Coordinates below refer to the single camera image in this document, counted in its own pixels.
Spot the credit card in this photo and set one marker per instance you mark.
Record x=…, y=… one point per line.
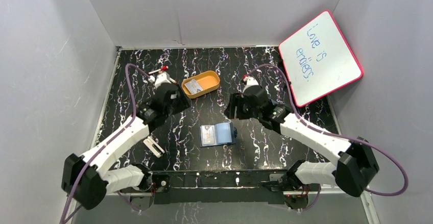
x=207, y=135

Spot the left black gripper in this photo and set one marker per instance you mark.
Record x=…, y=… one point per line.
x=181, y=100

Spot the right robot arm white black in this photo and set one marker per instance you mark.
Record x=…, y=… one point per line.
x=350, y=166

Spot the red capped marker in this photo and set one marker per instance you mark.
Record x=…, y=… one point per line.
x=163, y=68

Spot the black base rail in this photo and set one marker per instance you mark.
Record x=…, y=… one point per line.
x=271, y=186

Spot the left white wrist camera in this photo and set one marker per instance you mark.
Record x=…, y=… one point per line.
x=157, y=79

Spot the white eraser block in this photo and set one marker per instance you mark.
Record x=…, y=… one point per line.
x=154, y=147

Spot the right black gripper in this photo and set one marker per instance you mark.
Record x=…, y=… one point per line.
x=236, y=99

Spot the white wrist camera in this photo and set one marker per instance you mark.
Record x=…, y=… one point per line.
x=157, y=79
x=248, y=81

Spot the orange oval tray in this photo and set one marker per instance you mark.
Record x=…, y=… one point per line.
x=209, y=80

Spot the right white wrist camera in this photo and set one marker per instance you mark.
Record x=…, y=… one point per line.
x=248, y=81

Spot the blue leather card holder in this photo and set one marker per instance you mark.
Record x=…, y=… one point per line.
x=225, y=133

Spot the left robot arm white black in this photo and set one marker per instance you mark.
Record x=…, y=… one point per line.
x=88, y=178

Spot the pink framed whiteboard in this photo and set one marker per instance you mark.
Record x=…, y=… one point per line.
x=318, y=60

